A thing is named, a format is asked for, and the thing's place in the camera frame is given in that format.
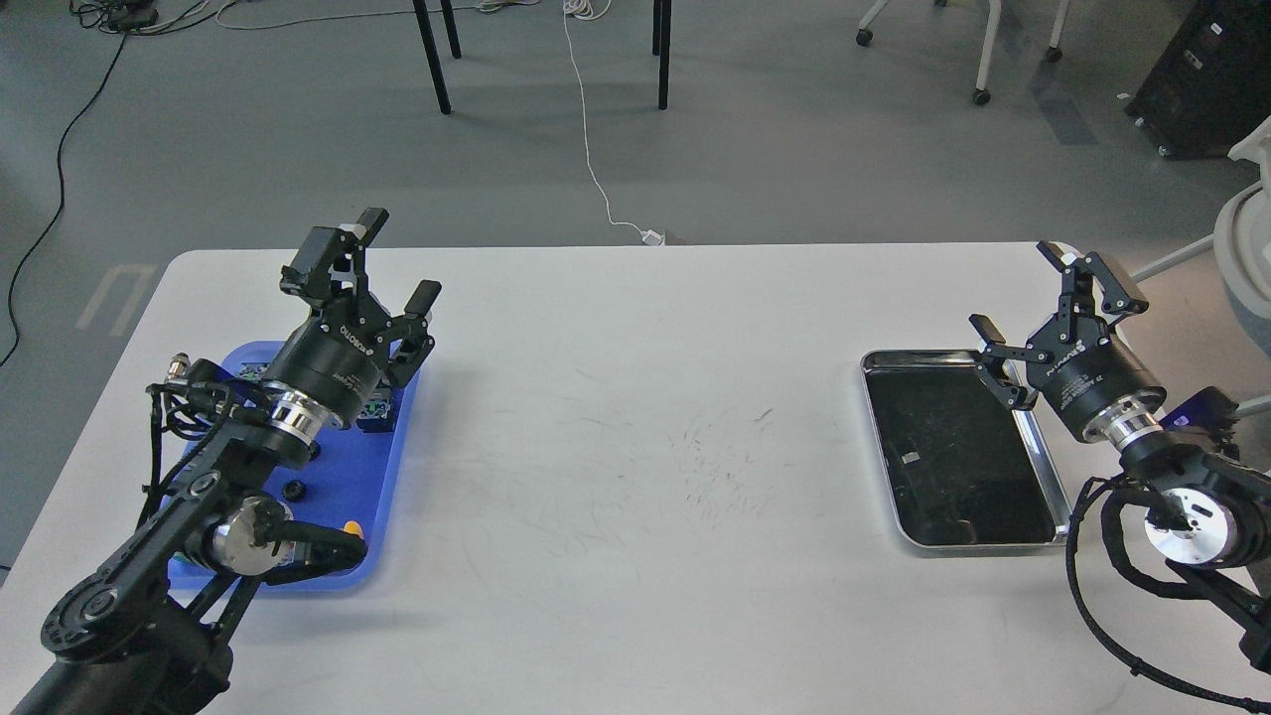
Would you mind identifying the image-left black gripper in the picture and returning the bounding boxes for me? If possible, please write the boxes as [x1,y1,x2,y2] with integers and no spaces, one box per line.
[261,208,442,444]

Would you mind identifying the image-right black gripper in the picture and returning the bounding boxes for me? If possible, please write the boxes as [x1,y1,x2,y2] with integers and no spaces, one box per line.
[969,241,1167,443]

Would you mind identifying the small black gear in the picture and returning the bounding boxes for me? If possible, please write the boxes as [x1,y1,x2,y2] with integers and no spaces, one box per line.
[280,479,308,502]

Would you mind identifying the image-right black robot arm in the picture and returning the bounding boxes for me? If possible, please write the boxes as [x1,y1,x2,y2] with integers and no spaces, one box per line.
[970,241,1270,714]

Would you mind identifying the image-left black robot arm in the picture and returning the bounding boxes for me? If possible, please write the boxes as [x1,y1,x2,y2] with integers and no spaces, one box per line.
[15,208,442,714]

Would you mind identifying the silver metal tray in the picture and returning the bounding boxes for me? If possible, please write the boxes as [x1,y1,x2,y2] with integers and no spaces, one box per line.
[860,349,1071,555]

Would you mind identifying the blue green connector block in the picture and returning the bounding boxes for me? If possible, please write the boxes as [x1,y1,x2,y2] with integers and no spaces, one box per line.
[355,386,400,434]

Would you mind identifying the white chair at right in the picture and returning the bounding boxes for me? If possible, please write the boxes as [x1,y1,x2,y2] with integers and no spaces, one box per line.
[1130,114,1271,418]

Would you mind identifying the black equipment case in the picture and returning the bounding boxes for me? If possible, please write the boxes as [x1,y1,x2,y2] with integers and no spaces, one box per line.
[1125,1,1270,160]

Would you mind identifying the white office chair base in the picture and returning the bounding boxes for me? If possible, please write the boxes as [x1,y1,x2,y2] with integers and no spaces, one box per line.
[855,1,1071,107]

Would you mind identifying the black table legs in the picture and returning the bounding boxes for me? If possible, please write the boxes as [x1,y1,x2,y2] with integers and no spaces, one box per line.
[412,0,674,116]

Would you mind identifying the black floor cable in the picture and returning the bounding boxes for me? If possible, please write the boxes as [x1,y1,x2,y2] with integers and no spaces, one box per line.
[0,0,239,368]

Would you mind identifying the white power cable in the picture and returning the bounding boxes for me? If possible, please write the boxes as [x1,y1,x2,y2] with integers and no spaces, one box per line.
[477,0,663,246]

